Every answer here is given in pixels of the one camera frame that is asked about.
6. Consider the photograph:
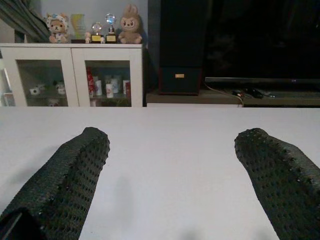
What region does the teddy bear plush with hood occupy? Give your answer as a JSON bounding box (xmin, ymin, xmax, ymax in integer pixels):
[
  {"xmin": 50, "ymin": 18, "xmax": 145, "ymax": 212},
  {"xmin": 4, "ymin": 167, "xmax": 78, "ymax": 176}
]
[{"xmin": 45, "ymin": 12, "xmax": 71, "ymax": 44}]

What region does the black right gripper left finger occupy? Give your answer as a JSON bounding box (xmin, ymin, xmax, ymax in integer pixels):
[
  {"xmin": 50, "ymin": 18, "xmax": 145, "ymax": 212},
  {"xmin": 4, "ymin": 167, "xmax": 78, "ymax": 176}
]
[{"xmin": 1, "ymin": 126, "xmax": 111, "ymax": 240}]

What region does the small white animal figurine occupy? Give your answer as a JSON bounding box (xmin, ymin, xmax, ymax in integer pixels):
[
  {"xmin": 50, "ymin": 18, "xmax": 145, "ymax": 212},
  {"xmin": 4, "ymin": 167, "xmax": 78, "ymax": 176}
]
[{"xmin": 55, "ymin": 80, "xmax": 67, "ymax": 96}]

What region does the black floor speaker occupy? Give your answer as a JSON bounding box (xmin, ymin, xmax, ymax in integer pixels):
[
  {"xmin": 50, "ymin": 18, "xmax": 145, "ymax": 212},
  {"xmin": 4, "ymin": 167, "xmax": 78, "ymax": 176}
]
[{"xmin": 157, "ymin": 0, "xmax": 203, "ymax": 97}]

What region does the white glass door cabinet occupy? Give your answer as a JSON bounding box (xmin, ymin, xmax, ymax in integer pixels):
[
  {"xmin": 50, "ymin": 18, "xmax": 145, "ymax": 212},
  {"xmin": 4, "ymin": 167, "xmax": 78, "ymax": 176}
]
[{"xmin": 0, "ymin": 42, "xmax": 144, "ymax": 108}]

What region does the brown bunny plush toy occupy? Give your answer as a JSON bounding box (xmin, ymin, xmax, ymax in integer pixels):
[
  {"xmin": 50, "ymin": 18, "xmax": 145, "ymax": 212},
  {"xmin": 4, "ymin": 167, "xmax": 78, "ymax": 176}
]
[{"xmin": 117, "ymin": 3, "xmax": 144, "ymax": 46}]

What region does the black television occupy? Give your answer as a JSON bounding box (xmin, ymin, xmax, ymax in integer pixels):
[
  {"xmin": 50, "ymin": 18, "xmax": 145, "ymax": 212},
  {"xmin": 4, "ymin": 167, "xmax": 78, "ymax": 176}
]
[{"xmin": 202, "ymin": 0, "xmax": 320, "ymax": 81}]

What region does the tall crystal ball trophy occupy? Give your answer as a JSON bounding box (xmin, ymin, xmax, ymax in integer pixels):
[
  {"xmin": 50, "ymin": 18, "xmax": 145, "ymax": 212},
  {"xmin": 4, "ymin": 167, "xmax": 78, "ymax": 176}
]
[{"xmin": 104, "ymin": 12, "xmax": 117, "ymax": 44}]

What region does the beige cable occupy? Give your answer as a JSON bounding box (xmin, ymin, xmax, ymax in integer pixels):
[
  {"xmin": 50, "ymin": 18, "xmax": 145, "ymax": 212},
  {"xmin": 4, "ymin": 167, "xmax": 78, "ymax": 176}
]
[{"xmin": 203, "ymin": 82, "xmax": 245, "ymax": 108}]

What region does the grey TV console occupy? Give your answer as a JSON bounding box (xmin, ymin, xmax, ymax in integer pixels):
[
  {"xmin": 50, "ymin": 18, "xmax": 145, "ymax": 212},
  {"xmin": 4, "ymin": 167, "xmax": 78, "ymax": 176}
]
[{"xmin": 145, "ymin": 87, "xmax": 320, "ymax": 109}]

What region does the green yellow glass award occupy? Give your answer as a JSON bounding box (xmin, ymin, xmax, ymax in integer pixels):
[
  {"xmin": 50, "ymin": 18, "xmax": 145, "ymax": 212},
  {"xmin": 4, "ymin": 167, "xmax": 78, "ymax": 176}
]
[{"xmin": 70, "ymin": 13, "xmax": 87, "ymax": 44}]

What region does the short crystal ball trophy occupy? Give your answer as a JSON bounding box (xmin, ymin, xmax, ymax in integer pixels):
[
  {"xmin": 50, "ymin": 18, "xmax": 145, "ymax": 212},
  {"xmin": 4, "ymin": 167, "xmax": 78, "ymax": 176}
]
[{"xmin": 90, "ymin": 22, "xmax": 103, "ymax": 44}]

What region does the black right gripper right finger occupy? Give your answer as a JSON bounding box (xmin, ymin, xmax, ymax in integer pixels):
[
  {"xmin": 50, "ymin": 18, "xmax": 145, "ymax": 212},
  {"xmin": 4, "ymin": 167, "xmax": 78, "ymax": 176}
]
[{"xmin": 234, "ymin": 127, "xmax": 320, "ymax": 240}]

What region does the red cola bottle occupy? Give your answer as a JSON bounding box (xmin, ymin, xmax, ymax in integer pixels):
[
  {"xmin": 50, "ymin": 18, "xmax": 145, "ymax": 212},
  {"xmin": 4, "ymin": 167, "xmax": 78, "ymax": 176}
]
[{"xmin": 85, "ymin": 66, "xmax": 97, "ymax": 99}]

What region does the grey green curtain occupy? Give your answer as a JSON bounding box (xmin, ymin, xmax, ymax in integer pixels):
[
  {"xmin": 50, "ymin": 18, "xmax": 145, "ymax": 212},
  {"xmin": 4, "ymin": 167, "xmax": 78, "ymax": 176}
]
[{"xmin": 0, "ymin": 0, "xmax": 50, "ymax": 44}]

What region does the black remote control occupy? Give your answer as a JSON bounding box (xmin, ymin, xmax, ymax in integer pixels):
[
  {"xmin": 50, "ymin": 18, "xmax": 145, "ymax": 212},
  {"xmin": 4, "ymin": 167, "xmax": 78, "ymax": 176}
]
[{"xmin": 231, "ymin": 87, "xmax": 265, "ymax": 99}]

